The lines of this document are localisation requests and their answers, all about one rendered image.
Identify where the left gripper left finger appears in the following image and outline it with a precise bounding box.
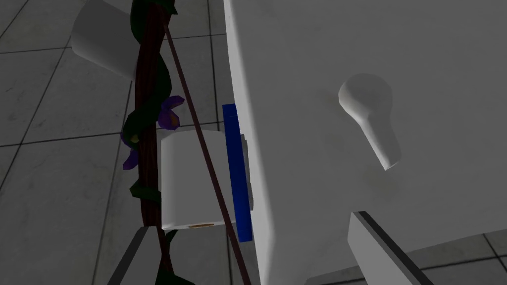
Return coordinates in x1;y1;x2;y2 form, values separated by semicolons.
106;227;164;285

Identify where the white round pot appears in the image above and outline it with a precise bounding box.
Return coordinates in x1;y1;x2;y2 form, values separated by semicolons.
71;0;138;81

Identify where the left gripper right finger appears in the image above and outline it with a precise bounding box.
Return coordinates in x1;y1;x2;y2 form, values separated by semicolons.
347;210;437;285

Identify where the blue flat slab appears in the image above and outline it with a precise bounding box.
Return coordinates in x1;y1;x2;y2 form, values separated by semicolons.
221;103;254;243

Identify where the white cupboard door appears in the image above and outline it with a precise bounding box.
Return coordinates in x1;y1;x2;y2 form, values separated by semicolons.
223;0;507;285

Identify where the climbing plant with purple flowers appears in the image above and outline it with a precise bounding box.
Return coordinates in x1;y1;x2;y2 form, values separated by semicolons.
120;0;253;285

